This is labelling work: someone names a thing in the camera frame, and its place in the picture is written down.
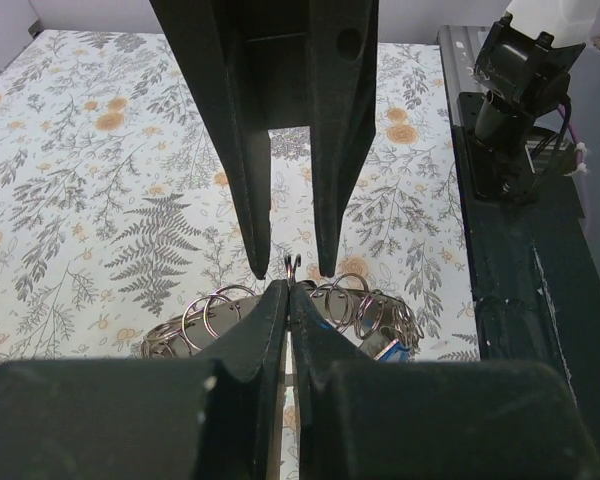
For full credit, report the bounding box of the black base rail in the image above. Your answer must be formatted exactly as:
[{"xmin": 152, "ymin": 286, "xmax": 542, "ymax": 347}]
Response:
[{"xmin": 438, "ymin": 20, "xmax": 600, "ymax": 408}]

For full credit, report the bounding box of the floral patterned table mat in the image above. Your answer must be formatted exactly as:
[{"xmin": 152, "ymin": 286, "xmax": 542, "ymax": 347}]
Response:
[{"xmin": 0, "ymin": 28, "xmax": 481, "ymax": 480}]

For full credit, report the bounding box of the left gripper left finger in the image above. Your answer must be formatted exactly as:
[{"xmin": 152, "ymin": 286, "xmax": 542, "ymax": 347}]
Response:
[{"xmin": 0, "ymin": 281, "xmax": 288, "ymax": 479}]

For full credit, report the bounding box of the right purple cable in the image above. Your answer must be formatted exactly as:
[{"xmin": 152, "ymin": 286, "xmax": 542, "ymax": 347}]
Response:
[{"xmin": 554, "ymin": 94, "xmax": 596, "ymax": 236}]

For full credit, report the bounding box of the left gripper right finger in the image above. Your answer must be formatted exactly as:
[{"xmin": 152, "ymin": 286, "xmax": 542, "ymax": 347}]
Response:
[{"xmin": 289, "ymin": 285, "xmax": 600, "ymax": 479}]

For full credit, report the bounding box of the blue key tag with key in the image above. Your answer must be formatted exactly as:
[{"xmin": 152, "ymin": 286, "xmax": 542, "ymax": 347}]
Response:
[{"xmin": 374, "ymin": 339, "xmax": 411, "ymax": 363}]

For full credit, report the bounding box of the silver disc keyring organiser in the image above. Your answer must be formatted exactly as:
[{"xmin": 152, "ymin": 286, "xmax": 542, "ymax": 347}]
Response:
[{"xmin": 140, "ymin": 274, "xmax": 424, "ymax": 359}]

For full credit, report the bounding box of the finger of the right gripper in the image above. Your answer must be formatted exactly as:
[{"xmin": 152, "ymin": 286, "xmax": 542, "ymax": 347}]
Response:
[
  {"xmin": 307, "ymin": 1, "xmax": 379, "ymax": 275},
  {"xmin": 151, "ymin": 0, "xmax": 271, "ymax": 279}
]

